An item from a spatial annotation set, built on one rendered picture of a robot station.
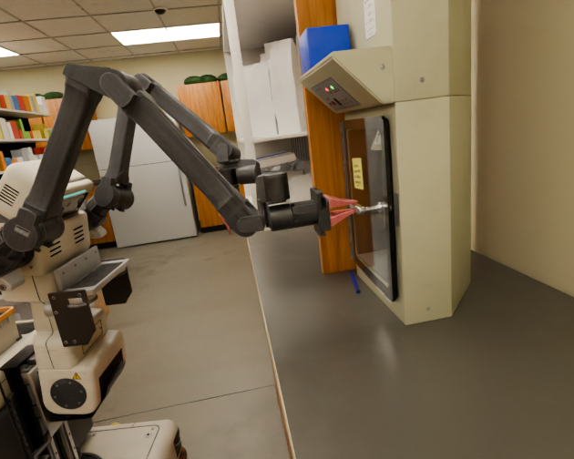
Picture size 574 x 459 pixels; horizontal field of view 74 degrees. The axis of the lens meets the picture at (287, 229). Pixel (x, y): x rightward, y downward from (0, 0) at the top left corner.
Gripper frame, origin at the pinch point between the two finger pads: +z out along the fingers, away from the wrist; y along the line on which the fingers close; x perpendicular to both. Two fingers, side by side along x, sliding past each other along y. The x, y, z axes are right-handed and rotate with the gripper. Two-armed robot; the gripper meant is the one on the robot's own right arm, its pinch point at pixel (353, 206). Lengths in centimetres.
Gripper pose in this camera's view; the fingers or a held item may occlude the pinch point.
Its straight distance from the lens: 88.2
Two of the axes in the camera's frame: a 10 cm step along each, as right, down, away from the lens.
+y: -1.2, -9.6, -2.6
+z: 9.8, -1.6, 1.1
